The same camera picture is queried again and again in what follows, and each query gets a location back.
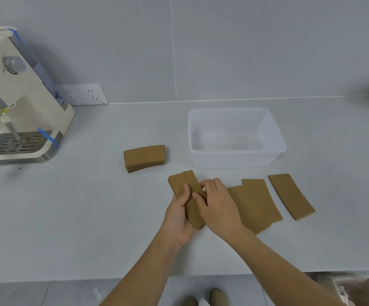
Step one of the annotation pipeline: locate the person's left hand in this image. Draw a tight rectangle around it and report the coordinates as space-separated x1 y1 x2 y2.
160 184 196 247

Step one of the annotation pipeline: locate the person's right hand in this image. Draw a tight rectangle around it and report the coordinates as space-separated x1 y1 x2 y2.
192 178 247 244

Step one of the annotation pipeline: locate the bundle of brown cardboard sleeves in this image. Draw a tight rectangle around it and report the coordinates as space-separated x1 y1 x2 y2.
168 170 208 230

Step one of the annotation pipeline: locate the person's left forearm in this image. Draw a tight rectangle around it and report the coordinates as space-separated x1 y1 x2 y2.
99 231 187 306

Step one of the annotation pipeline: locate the person's right forearm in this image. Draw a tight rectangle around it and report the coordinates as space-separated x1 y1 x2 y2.
227 229 347 306

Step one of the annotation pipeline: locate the stack of brown cup sleeves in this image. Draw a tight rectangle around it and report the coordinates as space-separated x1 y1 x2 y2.
123 144 167 174

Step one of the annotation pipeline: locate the clear plastic storage container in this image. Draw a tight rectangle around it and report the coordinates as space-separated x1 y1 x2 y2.
188 108 287 169

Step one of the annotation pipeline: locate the person's right shoe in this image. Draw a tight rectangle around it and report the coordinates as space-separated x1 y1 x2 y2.
210 288 227 306

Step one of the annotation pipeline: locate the metal drip tray grate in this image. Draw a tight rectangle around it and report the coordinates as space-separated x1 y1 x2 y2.
0 130 52 156

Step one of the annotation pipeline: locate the cardboard box with plastic bag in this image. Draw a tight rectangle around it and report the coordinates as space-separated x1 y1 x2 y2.
313 272 369 306

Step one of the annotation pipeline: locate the metal steam wand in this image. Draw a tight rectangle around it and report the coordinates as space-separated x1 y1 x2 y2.
0 104 20 141

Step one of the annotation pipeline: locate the cream coffee machine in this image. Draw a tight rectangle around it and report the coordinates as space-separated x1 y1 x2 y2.
0 27 76 167

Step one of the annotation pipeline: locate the clear water tank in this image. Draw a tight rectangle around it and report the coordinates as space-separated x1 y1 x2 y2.
7 28 65 107

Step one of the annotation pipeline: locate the white wall socket panel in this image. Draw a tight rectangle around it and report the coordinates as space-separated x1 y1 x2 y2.
56 83 108 106

